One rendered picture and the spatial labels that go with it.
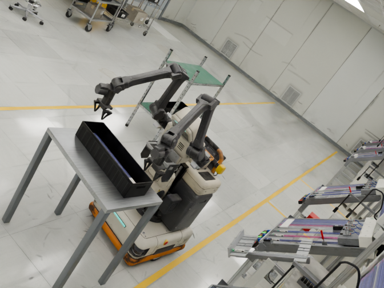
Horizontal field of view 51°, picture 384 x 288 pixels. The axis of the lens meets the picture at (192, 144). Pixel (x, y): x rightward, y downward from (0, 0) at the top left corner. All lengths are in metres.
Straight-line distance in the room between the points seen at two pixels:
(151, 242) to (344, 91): 9.21
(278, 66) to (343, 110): 2.19
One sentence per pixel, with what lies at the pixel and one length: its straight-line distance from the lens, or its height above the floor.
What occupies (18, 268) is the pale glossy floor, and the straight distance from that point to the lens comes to 2.83.
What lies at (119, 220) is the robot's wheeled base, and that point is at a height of 0.25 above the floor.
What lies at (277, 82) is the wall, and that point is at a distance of 12.02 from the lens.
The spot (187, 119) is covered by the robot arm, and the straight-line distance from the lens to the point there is 2.28.
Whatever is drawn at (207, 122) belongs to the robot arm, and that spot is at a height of 1.31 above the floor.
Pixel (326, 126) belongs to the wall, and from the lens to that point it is 11.71.
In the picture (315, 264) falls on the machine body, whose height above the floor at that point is 0.62.
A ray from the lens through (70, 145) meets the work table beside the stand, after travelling 2.53.
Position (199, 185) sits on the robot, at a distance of 3.02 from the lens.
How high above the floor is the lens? 2.09
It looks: 22 degrees down
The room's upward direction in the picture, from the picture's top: 34 degrees clockwise
